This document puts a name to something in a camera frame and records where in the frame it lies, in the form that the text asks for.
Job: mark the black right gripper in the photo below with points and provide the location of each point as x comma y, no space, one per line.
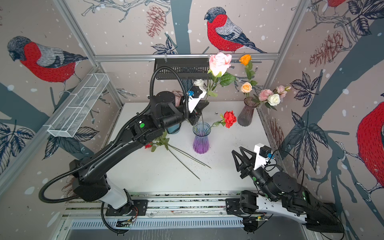
248,168

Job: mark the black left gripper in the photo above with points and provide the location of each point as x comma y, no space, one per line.
195,113

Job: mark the teal ceramic vase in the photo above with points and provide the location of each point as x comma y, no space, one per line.
174,129

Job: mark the blue purple glass vase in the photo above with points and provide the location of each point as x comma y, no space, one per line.
201,143

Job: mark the small red rose stem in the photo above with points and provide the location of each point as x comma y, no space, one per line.
163,141

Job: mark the mauve glass vase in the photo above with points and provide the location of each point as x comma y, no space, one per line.
246,116

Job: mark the single pink rose stem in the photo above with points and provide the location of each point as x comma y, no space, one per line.
218,73

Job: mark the orange rose stem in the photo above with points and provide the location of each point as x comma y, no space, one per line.
247,87

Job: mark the pink carnation stem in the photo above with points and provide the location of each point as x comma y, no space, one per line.
281,90

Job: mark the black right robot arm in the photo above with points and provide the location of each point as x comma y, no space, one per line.
277,194

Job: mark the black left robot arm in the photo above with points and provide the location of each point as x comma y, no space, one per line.
91,182

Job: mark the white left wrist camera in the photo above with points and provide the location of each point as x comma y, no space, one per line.
195,94

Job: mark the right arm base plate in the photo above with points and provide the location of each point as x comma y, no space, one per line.
233,208

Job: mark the black hanging wire basket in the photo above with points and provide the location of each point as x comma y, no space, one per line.
187,68

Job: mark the aluminium rail base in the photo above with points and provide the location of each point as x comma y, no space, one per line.
163,212

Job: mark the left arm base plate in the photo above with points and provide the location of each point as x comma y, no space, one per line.
135,208

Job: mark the white wire mesh basket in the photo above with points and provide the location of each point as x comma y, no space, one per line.
81,102

